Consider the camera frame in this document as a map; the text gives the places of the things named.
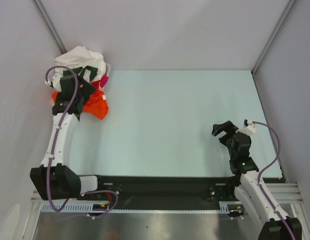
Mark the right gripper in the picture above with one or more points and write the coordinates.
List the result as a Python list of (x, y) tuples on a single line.
[(227, 135)]

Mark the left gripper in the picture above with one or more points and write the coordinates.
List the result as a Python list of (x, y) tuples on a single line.
[(86, 89)]

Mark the orange t shirt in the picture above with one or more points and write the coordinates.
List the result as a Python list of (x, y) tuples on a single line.
[(96, 105)]

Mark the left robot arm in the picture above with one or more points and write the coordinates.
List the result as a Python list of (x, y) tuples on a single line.
[(54, 179)]

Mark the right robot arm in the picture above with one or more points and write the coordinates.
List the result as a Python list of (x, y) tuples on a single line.
[(248, 186)]

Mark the red t shirt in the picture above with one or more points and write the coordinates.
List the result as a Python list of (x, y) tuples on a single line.
[(98, 85)]

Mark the green and white t shirt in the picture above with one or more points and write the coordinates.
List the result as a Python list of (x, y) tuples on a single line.
[(88, 73)]

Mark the pink garment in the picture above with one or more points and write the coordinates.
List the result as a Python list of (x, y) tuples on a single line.
[(103, 81)]

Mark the white plastic basket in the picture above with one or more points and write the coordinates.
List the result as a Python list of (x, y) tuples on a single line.
[(108, 69)]

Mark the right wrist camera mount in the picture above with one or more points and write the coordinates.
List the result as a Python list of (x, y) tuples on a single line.
[(249, 128)]

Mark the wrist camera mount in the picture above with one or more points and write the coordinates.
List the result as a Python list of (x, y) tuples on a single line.
[(54, 82), (249, 128)]

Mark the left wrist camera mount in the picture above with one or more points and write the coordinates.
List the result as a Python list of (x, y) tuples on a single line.
[(54, 82)]

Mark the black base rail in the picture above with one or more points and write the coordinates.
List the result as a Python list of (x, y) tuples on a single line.
[(169, 191)]

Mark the white slotted cable duct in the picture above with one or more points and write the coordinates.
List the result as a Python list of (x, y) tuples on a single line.
[(101, 207)]

